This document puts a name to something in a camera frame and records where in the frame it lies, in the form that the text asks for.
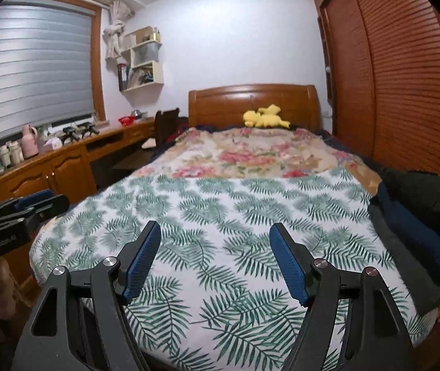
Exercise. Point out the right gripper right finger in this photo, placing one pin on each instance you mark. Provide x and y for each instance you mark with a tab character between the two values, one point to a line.
295	262

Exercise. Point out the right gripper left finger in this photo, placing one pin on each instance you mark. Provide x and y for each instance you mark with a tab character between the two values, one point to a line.
136	259

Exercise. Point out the folded dark clothes pile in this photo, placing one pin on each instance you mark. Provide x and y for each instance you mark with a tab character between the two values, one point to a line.
405	212

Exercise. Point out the leaf and floral bed cover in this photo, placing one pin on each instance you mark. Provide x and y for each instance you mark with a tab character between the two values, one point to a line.
215	298

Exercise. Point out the long wooden desk cabinet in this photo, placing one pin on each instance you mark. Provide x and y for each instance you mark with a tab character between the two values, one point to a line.
68	170

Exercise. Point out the pink jug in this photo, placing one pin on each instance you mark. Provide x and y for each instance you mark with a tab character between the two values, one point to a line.
29	142

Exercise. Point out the red basket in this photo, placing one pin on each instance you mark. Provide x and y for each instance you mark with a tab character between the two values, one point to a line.
126	121

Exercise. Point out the dark wooden chair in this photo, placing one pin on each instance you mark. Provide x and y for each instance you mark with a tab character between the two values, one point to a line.
166	125

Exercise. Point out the yellow plush toy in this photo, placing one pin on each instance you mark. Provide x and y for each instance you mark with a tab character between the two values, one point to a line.
265	118

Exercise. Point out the wooden headboard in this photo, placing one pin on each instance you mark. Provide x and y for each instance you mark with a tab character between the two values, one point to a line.
225	106

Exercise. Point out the grey window blind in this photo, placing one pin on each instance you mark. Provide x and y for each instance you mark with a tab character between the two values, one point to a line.
45	63

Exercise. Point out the louvered wooden wardrobe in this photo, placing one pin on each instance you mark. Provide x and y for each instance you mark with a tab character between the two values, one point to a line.
383	60

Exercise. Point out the white wall shelf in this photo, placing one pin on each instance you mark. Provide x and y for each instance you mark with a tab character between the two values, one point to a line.
139	64

